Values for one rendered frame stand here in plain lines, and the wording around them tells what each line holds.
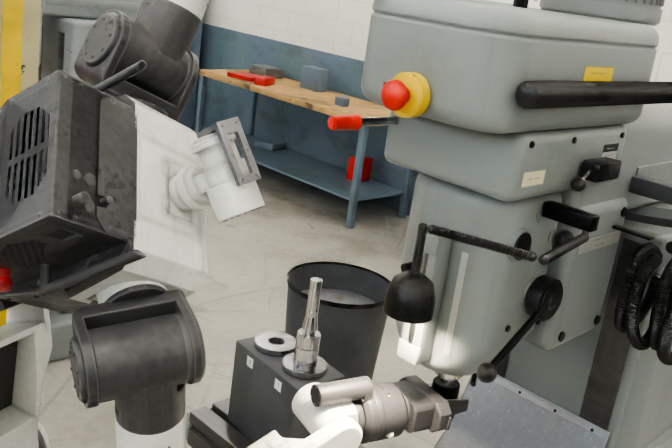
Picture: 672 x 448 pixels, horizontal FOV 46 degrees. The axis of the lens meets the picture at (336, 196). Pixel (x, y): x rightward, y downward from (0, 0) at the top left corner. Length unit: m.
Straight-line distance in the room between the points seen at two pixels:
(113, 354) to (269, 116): 7.07
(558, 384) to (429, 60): 0.88
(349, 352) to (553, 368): 1.73
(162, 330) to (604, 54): 0.72
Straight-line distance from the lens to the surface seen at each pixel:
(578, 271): 1.36
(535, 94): 0.99
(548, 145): 1.14
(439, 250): 1.18
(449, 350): 1.25
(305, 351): 1.55
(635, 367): 1.64
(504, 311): 1.24
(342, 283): 3.67
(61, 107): 1.01
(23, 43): 2.62
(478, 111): 1.01
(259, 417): 1.65
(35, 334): 1.41
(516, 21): 1.01
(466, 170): 1.13
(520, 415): 1.75
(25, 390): 1.47
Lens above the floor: 1.90
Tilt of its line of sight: 16 degrees down
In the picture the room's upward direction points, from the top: 8 degrees clockwise
